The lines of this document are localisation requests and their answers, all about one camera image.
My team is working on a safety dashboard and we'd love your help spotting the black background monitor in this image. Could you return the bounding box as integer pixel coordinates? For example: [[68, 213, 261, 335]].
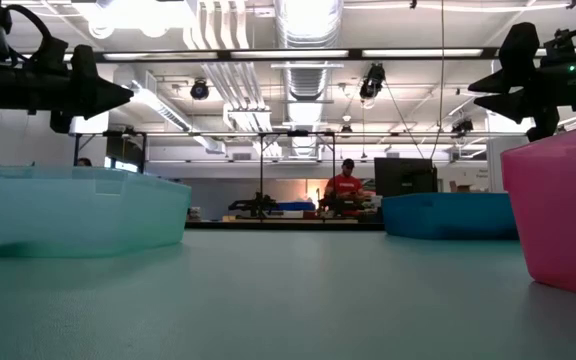
[[373, 157, 438, 197]]

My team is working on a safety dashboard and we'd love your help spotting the blue plastic bin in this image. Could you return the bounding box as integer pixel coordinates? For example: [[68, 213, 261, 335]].
[[381, 192, 519, 241]]

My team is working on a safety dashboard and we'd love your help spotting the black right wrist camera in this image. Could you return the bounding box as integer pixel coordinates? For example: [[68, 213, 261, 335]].
[[542, 28, 576, 66]]

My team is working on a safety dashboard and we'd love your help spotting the pink plastic bin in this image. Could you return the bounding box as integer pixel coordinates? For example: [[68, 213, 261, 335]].
[[500, 118, 576, 301]]

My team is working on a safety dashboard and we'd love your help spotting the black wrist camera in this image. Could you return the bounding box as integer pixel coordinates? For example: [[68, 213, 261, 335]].
[[542, 28, 576, 66], [31, 35, 70, 76]]

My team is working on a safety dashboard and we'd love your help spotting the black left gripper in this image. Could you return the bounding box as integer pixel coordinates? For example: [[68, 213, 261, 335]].
[[0, 45, 134, 134]]

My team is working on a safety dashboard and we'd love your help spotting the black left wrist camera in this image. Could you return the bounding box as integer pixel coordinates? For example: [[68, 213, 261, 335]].
[[31, 35, 70, 76]]

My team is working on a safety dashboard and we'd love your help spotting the mint translucent plastic bin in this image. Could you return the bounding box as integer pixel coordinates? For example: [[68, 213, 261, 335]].
[[0, 164, 193, 259]]

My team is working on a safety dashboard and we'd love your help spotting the black background workstation frame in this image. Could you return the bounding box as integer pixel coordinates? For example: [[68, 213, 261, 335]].
[[71, 129, 338, 221]]

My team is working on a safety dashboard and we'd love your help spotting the black horizontal frame beam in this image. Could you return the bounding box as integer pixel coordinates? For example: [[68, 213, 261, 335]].
[[67, 47, 576, 61]]

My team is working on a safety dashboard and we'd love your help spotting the green table mat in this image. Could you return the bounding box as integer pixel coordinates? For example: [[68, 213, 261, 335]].
[[0, 228, 576, 360]]

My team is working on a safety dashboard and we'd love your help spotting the large silver ventilation duct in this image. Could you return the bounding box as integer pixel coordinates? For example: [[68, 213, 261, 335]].
[[273, 0, 345, 156]]

